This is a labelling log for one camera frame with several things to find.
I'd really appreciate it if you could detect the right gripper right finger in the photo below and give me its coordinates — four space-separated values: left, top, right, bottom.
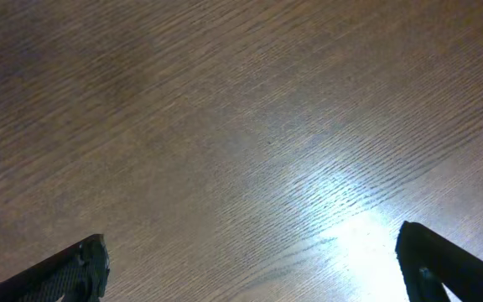
395 221 483 302

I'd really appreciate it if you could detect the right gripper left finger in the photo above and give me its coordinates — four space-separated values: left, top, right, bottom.
0 234 110 302

